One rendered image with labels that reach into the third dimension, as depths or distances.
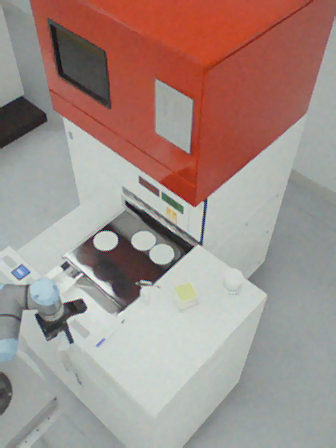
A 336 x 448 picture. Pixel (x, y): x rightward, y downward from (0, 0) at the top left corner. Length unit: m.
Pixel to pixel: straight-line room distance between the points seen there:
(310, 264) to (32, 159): 2.12
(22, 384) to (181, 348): 0.57
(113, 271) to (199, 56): 0.97
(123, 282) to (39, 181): 1.81
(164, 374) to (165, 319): 0.21
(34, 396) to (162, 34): 1.25
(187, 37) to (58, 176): 2.32
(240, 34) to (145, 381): 1.13
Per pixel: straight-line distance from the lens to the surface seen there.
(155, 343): 1.78
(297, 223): 3.42
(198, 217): 1.89
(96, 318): 1.93
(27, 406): 1.84
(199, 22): 1.57
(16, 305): 1.46
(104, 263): 2.04
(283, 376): 2.85
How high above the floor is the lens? 2.58
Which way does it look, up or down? 52 degrees down
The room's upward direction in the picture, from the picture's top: 1 degrees clockwise
